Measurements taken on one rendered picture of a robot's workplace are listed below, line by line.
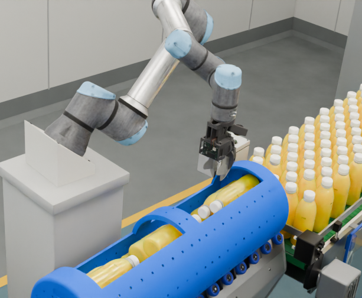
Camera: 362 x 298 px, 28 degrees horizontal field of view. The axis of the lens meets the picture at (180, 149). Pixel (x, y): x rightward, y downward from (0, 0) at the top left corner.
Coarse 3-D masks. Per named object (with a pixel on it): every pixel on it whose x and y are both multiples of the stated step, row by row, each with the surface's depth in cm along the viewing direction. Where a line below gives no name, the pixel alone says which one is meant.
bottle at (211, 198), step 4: (228, 184) 243; (216, 192) 238; (208, 196) 237; (212, 196) 236; (208, 200) 235; (212, 200) 234; (204, 204) 235; (208, 204) 234; (208, 208) 233; (212, 212) 234
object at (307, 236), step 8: (304, 232) 247; (312, 232) 247; (296, 240) 245; (304, 240) 243; (312, 240) 243; (320, 240) 244; (296, 248) 246; (304, 248) 244; (312, 248) 242; (320, 248) 245; (296, 256) 247; (304, 256) 245; (312, 256) 243; (320, 256) 246
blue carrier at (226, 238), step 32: (256, 192) 228; (160, 224) 230; (192, 224) 207; (224, 224) 214; (256, 224) 224; (96, 256) 208; (160, 256) 195; (192, 256) 201; (224, 256) 212; (32, 288) 189; (64, 288) 179; (96, 288) 180; (128, 288) 184; (160, 288) 191; (192, 288) 202
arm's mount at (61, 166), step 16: (32, 128) 233; (32, 144) 237; (48, 144) 228; (32, 160) 240; (48, 160) 231; (64, 160) 229; (80, 160) 234; (48, 176) 234; (64, 176) 232; (80, 176) 237
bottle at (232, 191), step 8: (248, 176) 238; (232, 184) 233; (240, 184) 233; (248, 184) 235; (256, 184) 237; (224, 192) 229; (232, 192) 229; (240, 192) 231; (224, 200) 227; (232, 200) 228
